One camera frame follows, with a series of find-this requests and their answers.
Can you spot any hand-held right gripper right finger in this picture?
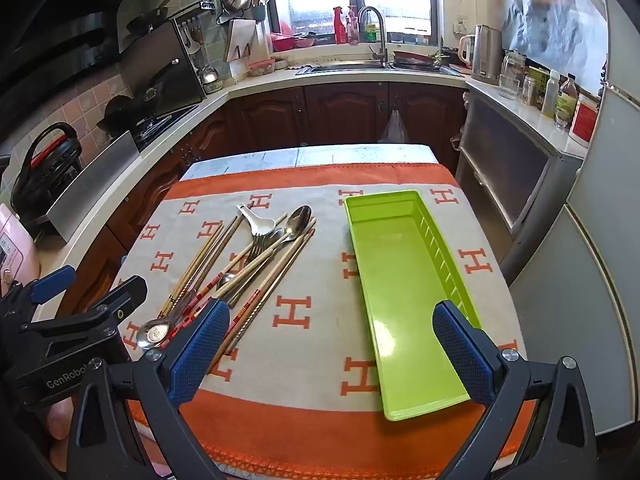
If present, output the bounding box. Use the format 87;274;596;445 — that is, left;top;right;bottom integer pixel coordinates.
432;300;599;480

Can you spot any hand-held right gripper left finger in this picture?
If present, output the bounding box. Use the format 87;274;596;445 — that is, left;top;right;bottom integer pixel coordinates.
67;298;231;480

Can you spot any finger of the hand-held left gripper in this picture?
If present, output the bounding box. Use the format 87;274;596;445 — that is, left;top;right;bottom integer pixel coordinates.
27;265;77;306
86;275;149;331

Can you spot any twisted-handle metal spoon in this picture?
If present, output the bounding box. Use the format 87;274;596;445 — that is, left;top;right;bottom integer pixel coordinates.
136;287;201;350

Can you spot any green plastic utensil tray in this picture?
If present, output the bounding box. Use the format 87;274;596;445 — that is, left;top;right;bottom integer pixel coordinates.
343;189;484;422

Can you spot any metal fork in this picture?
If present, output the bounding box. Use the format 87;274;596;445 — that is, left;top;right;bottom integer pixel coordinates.
227;230;283;308

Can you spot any white ceramic spoon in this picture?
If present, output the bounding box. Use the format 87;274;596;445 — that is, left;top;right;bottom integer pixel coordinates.
236;203;277;236

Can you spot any large metal spoon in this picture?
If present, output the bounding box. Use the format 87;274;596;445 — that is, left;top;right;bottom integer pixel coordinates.
215;204;314;301

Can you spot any pink rice cooker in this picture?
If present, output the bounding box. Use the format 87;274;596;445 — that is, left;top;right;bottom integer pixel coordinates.
0;203;41;297

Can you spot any steel splash guard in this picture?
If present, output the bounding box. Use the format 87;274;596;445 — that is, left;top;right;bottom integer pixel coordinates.
44;130;141;244

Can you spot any black electric pressure cooker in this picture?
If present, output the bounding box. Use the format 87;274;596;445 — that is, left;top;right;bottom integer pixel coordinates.
9;122;84;222

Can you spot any orange beige printed blanket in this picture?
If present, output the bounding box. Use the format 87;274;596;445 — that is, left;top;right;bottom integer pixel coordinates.
107;162;533;478

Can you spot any grey refrigerator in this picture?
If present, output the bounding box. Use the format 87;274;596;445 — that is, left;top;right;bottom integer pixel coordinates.
502;0;640;438

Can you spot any gas stove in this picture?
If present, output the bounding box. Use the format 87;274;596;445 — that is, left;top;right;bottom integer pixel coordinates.
127;104;202;152

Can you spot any black wok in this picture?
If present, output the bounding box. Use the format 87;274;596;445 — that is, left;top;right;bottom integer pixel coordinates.
97;94;162;134

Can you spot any grey steel appliance cabinet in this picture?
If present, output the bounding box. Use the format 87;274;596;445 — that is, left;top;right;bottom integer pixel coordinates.
456;89;587;263

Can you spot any white plastic bag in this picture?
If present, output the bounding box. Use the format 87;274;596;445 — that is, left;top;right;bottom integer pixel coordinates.
378;109;409;144

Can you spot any steel teapot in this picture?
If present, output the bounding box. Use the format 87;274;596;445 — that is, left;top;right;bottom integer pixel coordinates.
198;67;224;94

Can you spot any black range hood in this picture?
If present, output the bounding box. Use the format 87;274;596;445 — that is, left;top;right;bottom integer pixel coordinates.
0;0;187;107

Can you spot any red label jar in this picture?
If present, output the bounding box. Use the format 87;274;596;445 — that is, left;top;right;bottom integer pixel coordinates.
569;92;600;149

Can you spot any clear bottle green label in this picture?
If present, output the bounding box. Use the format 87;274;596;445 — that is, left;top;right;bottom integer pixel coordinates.
554;74;579;130

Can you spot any white plastic bottle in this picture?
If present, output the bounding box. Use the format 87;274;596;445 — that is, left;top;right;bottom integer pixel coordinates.
542;70;561;117

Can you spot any glass jar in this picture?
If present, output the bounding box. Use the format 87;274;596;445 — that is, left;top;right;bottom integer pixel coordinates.
498;50;526;100

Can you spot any wooden cutting board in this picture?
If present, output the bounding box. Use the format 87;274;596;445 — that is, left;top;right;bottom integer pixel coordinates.
223;19;271;64

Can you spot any stack of dishes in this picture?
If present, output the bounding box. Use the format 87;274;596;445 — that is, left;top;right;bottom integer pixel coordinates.
392;48;442;69

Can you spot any steel electric kettle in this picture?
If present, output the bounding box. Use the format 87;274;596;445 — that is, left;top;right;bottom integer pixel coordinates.
471;24;503;86

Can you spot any white electric kettle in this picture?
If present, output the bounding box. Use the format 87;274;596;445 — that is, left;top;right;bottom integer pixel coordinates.
458;34;476;69

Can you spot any pink plastic basin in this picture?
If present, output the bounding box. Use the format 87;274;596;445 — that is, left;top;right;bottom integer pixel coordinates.
271;32;316;52

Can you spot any steel kitchen sink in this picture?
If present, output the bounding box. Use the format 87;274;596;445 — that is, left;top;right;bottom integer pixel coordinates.
296;60;466;79

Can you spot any steel faucet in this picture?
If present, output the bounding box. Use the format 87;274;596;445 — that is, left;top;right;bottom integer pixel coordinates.
357;6;389;64

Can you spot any red spray bottle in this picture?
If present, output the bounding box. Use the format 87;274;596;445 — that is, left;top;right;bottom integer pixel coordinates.
333;6;349;45

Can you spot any plastic wall covering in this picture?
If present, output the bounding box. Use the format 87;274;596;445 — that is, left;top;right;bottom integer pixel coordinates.
501;0;609;82

